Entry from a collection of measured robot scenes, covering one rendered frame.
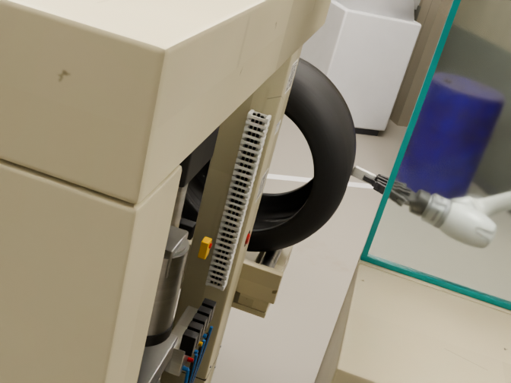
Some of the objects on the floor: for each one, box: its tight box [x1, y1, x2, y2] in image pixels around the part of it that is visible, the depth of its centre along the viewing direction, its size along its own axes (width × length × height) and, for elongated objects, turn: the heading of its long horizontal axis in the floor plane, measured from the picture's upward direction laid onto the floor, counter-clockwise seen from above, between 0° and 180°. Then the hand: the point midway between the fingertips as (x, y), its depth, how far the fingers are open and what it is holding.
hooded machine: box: [300, 0, 421, 136], centre depth 603 cm, size 80×74×156 cm
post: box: [160, 46, 303, 383], centre depth 167 cm, size 13×13×250 cm
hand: (363, 175), depth 196 cm, fingers closed
